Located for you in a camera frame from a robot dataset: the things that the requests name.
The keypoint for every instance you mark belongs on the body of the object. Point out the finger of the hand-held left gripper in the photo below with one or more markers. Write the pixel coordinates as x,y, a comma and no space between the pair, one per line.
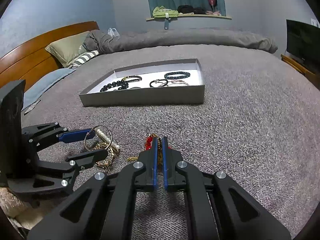
85,158
75,135

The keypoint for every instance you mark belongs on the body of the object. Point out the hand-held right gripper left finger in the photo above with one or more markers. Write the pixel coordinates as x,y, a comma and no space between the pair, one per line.
155,160

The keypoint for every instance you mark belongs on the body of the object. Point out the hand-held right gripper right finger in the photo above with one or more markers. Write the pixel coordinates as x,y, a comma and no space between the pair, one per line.
165,160

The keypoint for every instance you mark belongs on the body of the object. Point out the grey cardboard box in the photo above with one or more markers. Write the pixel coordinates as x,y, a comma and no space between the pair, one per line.
150,98

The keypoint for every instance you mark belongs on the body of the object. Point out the small plaid cloth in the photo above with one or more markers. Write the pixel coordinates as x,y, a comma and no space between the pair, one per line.
31,108

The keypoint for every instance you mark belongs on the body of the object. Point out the light blue blanket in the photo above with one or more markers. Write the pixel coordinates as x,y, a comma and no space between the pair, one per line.
45,82

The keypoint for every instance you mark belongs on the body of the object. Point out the grey striped pillow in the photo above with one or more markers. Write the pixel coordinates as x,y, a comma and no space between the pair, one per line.
85,56

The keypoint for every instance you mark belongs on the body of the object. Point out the grey bedspread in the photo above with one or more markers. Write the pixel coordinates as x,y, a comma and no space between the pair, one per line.
237,120

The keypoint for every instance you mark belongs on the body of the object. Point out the wooden headboard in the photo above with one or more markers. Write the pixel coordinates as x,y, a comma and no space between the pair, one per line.
37,47

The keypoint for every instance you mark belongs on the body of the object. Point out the olive green pillow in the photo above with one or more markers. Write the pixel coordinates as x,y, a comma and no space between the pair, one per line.
67,48

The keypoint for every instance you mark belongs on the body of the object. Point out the white plastic bag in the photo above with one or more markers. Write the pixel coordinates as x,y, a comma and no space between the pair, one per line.
113,32

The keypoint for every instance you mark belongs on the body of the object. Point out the grey duvet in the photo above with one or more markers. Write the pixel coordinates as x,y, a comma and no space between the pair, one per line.
187,38

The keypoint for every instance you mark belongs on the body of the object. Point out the wooden window sill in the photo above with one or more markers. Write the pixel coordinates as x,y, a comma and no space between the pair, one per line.
200,16

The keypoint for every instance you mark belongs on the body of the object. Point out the green cloth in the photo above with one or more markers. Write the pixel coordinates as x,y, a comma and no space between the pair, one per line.
162,12

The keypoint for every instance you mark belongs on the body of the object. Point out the black cloth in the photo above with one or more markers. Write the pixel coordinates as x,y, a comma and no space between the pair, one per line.
190,9

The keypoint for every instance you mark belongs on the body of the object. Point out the small pink object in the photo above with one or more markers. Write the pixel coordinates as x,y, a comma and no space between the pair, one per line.
215,13

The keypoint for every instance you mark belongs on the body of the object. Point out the wooden television stand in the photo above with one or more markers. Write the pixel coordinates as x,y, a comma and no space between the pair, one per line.
302,68

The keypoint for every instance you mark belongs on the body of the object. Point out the black television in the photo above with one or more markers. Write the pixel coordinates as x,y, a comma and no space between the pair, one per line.
302,40

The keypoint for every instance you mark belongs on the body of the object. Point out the white wall sockets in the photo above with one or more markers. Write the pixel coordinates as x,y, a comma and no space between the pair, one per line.
314,22

